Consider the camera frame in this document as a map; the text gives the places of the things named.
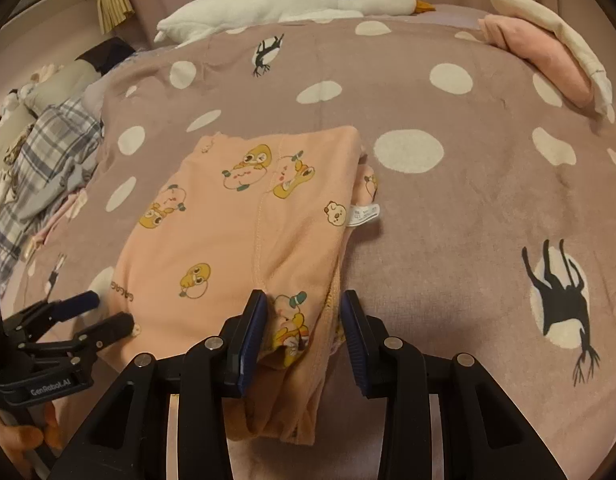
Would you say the peach cartoon print shirt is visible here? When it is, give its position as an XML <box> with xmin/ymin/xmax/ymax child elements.
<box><xmin>105</xmin><ymin>126</ymin><xmax>376</xmax><ymax>445</ymax></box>

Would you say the person left hand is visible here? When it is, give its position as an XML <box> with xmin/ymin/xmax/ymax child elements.
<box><xmin>0</xmin><ymin>402</ymin><xmax>62</xmax><ymax>479</ymax></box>

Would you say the light pink small garment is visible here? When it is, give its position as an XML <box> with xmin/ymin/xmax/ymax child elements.
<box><xmin>23</xmin><ymin>188</ymin><xmax>88</xmax><ymax>261</ymax></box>

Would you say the blue grey plaid cloth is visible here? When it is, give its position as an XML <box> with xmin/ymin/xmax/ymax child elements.
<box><xmin>0</xmin><ymin>98</ymin><xmax>102</xmax><ymax>289</ymax></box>

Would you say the mauve polka dot blanket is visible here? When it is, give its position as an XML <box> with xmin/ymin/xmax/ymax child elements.
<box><xmin>16</xmin><ymin>18</ymin><xmax>616</xmax><ymax>479</ymax></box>

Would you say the beige grey pillow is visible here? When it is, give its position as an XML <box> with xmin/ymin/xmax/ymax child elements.
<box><xmin>23</xmin><ymin>60</ymin><xmax>102</xmax><ymax>116</ymax></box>

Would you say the beige tassel hanging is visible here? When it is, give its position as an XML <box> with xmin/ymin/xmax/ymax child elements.
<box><xmin>96</xmin><ymin>0</ymin><xmax>134</xmax><ymax>35</ymax></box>

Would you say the pink folded garment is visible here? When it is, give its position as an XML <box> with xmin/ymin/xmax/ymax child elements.
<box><xmin>478</xmin><ymin>14</ymin><xmax>593</xmax><ymax>108</ymax></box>

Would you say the white goose plush toy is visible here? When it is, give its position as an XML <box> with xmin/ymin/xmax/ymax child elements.
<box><xmin>154</xmin><ymin>0</ymin><xmax>435</xmax><ymax>44</ymax></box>

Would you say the cream white folded garment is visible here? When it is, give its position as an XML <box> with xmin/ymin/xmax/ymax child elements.
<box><xmin>478</xmin><ymin>0</ymin><xmax>614</xmax><ymax>116</ymax></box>

